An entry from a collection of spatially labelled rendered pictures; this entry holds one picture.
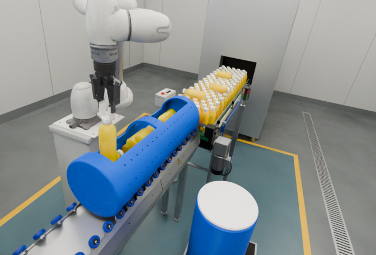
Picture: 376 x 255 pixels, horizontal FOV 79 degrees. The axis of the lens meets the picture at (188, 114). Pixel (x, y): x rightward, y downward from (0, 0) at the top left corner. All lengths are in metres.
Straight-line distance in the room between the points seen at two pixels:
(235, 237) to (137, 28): 0.89
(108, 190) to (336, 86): 5.56
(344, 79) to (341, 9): 1.43
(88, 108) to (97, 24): 0.88
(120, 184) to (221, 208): 0.45
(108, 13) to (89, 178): 0.62
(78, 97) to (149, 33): 0.86
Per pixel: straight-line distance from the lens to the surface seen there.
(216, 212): 1.08
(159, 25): 0.86
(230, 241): 1.10
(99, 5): 0.81
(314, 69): 5.87
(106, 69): 0.85
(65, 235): 1.16
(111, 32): 0.81
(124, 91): 1.60
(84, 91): 1.57
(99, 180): 1.00
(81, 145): 1.64
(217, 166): 1.98
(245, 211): 1.12
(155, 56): 6.51
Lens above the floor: 1.83
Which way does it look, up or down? 26 degrees down
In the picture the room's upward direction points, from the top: 7 degrees clockwise
